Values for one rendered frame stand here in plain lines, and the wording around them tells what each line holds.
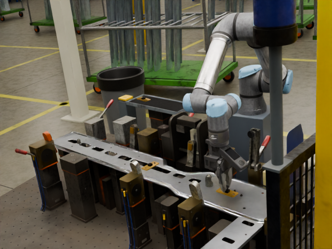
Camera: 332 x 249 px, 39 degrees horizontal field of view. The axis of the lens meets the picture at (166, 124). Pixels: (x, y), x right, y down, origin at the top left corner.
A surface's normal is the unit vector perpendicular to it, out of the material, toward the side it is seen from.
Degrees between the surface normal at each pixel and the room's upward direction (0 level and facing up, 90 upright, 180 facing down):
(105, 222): 0
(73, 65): 90
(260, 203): 0
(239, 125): 90
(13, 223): 0
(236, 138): 90
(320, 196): 90
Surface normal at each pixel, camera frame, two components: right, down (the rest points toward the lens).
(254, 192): -0.11, -0.92
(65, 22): 0.83, 0.12
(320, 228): -0.66, 0.34
